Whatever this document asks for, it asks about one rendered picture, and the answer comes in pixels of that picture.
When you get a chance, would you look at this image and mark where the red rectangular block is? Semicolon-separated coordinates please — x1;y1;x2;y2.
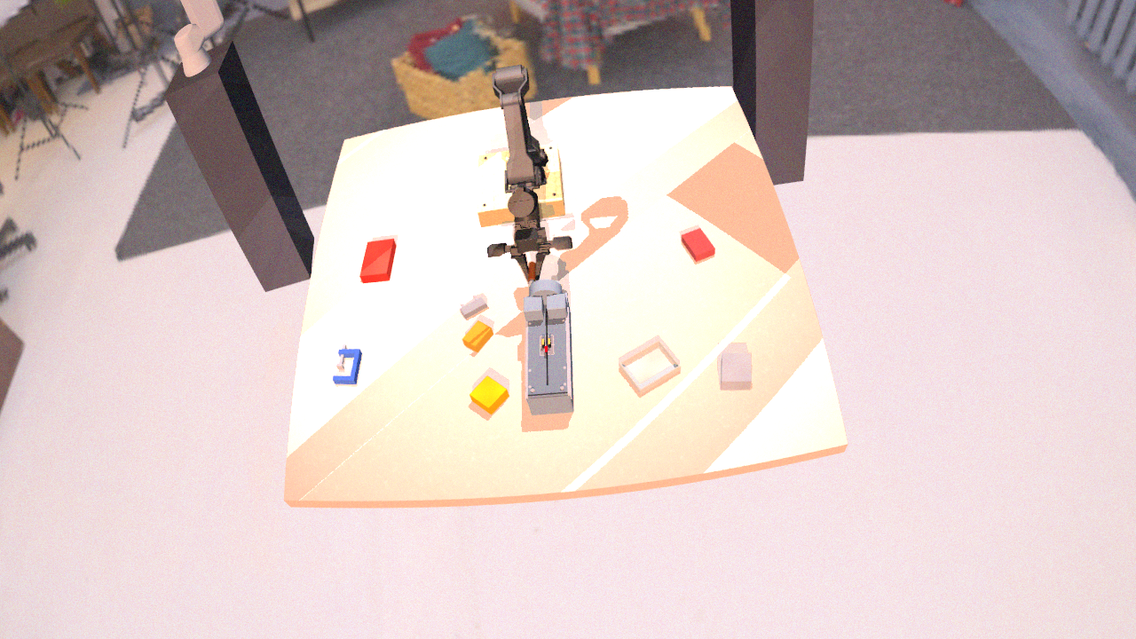
359;239;396;283
680;229;715;262

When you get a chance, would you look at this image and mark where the blue rectangular block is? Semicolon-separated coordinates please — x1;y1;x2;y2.
333;345;362;385

